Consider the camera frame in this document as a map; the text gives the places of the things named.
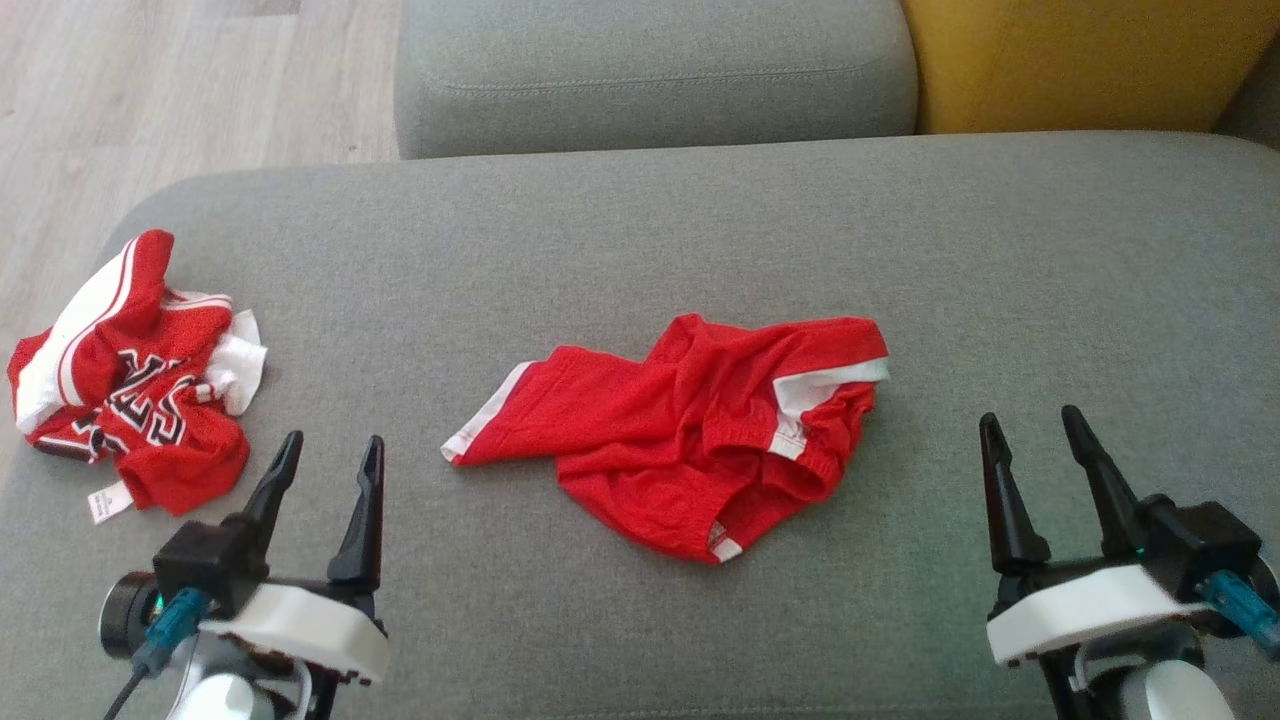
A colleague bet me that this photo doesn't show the grey cushion corner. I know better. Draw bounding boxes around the grey cushion corner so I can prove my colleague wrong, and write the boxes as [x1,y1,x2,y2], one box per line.
[1213,38,1280,151]

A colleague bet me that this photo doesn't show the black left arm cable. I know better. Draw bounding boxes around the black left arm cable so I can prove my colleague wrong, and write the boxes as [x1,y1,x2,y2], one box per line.
[100,588,211,720]

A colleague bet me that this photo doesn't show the grey sofa seat cushion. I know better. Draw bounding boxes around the grey sofa seat cushion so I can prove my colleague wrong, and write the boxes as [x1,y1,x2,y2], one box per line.
[0,130,1280,720]

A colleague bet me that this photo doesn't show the red white-trimmed shorts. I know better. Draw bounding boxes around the red white-trimmed shorts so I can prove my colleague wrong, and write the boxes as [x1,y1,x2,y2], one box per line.
[441,313,891,564]

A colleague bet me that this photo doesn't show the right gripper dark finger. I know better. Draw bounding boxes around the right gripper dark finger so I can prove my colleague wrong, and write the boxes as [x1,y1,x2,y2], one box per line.
[1060,405,1151,561]
[978,412,1052,577]

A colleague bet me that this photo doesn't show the grey sofa back cushion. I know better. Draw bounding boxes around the grey sofa back cushion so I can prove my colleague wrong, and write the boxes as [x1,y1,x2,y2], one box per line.
[393,0,919,161]

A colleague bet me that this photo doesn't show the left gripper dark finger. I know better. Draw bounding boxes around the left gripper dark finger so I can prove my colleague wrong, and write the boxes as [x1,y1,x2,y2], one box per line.
[240,430,304,563]
[327,435,386,593]

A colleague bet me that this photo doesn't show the red lettered basketball jersey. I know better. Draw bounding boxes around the red lettered basketball jersey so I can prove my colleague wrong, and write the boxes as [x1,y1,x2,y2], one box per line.
[7,228,269,526]

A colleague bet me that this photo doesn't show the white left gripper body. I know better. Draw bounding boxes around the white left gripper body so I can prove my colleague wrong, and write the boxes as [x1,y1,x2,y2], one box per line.
[198,575,392,687]

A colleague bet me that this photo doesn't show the yellow cushion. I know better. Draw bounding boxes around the yellow cushion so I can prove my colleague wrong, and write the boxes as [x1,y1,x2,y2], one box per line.
[900,0,1280,136]

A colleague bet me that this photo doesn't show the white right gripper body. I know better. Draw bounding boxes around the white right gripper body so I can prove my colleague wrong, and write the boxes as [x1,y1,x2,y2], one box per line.
[985,560,1217,669]

